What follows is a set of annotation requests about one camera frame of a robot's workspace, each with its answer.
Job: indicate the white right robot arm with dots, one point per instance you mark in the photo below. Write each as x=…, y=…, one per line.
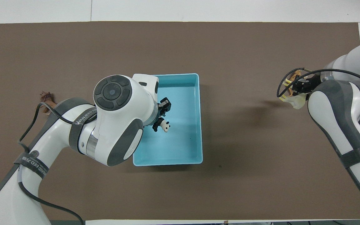
x=333, y=112

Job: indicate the orange striped tiger toy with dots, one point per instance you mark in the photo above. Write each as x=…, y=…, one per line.
x=295, y=75

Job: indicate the cream horse toy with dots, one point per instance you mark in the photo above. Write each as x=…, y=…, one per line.
x=297, y=102

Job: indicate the brown lion toy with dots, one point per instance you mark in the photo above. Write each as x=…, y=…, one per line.
x=47, y=100

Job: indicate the brown table mat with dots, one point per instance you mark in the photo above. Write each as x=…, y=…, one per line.
x=245, y=47

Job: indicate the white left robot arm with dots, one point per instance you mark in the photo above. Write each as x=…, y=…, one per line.
x=117, y=125

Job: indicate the blue plastic storage box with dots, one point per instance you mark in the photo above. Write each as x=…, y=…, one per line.
x=180, y=140

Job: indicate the black and white panda toy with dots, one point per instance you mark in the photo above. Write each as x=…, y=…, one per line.
x=166, y=126

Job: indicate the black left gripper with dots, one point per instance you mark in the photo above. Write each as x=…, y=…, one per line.
x=159, y=112

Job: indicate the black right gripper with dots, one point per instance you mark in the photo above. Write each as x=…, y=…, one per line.
x=312, y=83

